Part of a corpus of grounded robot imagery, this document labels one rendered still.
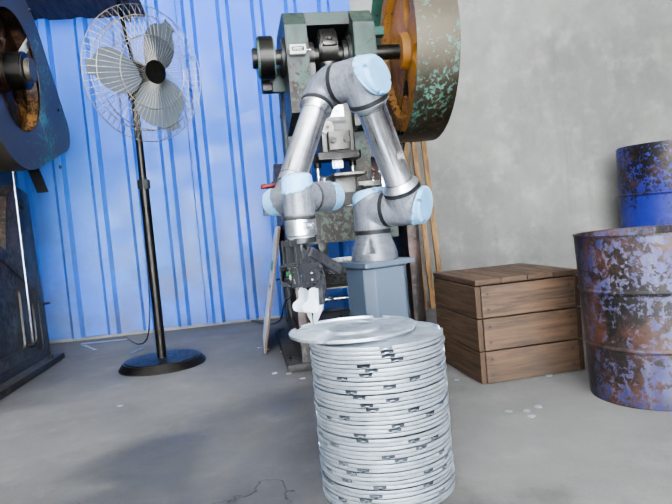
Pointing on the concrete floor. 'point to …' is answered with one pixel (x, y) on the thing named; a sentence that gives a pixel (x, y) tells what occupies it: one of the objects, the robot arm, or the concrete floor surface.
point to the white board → (271, 287)
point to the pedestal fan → (154, 104)
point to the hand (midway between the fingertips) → (316, 318)
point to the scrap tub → (627, 314)
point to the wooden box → (510, 321)
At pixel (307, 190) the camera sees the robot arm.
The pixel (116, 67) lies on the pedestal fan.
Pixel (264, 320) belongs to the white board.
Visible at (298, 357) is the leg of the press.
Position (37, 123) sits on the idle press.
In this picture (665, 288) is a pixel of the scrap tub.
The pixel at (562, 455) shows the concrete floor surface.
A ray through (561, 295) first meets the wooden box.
